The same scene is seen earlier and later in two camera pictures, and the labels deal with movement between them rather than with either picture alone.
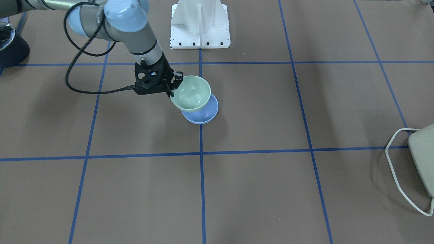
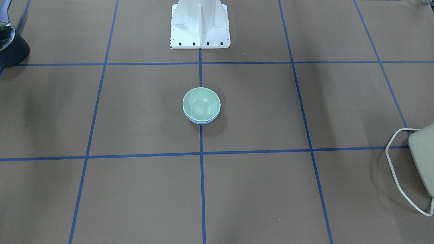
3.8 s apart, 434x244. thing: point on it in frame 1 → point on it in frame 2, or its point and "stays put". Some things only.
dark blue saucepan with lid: x=13 y=50 stays put
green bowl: x=193 y=92 → x=201 y=104
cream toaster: x=421 y=143 stays put
